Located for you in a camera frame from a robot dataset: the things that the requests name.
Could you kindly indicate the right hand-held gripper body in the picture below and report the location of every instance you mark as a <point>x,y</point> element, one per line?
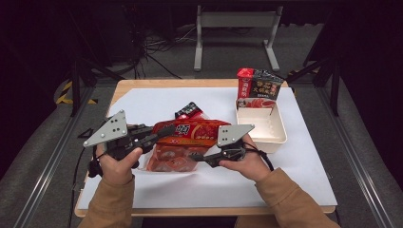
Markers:
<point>233,133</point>

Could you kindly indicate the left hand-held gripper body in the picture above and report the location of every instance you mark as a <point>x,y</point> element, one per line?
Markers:
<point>111,129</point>

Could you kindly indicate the opaque orange seasoning packet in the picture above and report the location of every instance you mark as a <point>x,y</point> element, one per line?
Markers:
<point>196,131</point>

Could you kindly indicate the cream plastic container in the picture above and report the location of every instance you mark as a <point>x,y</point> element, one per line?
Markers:
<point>269,129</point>

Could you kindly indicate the large red black packet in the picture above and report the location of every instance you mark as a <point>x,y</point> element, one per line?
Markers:
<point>259,85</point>

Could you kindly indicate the person's right hand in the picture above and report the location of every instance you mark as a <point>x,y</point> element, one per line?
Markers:
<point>250,164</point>

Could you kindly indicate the person's left hand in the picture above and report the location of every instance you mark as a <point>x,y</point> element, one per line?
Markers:
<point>117,171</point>

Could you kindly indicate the white table mat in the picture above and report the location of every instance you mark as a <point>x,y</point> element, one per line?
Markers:
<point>152,101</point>

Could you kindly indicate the small red black packet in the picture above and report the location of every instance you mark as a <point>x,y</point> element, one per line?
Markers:
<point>190,110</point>

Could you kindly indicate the black metal stand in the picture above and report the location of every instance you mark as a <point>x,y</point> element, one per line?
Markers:
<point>334,85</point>
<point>75,85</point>

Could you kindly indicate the yellow black hazard tape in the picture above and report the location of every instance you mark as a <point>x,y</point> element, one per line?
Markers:
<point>63,95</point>

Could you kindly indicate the white metal stand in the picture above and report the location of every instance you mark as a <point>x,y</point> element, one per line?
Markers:
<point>237,19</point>

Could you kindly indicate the aluminium floor rail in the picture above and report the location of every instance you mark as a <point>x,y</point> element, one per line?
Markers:
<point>355,164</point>
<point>47,171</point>

